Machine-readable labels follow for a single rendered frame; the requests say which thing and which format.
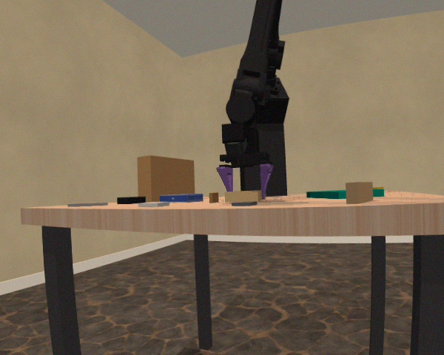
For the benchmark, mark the blue and white flat box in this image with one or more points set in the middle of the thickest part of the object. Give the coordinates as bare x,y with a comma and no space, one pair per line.
184,198

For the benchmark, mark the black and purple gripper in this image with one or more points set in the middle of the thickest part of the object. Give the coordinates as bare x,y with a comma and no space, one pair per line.
245,160

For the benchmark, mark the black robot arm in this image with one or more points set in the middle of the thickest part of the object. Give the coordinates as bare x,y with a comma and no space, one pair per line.
257,59

